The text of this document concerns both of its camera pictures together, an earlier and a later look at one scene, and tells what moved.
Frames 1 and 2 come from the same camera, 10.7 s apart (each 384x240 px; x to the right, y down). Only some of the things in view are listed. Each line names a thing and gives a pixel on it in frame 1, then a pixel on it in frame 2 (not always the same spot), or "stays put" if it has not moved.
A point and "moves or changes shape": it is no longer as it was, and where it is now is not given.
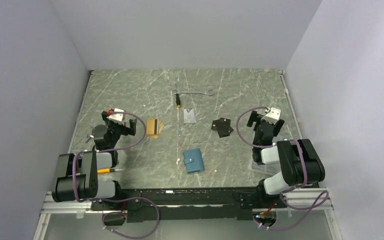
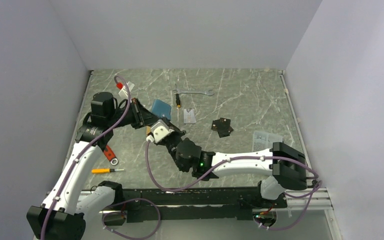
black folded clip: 223,125 stays put
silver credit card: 189,117 stays put
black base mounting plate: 189,204 stays put
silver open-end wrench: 207,92 stays put
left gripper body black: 116,130 -> 133,117
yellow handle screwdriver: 107,170 stays put
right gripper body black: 256,118 -> 172,143
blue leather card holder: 193,160 moves or changes shape
